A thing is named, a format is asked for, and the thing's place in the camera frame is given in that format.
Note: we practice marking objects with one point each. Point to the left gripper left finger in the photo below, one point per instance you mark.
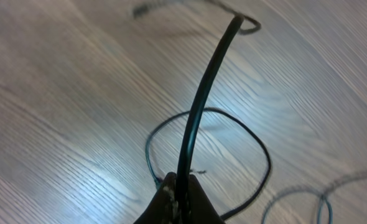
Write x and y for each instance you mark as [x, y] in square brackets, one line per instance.
[163, 207]

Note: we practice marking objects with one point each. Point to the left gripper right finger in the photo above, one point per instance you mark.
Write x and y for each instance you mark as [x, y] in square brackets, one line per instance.
[201, 209]

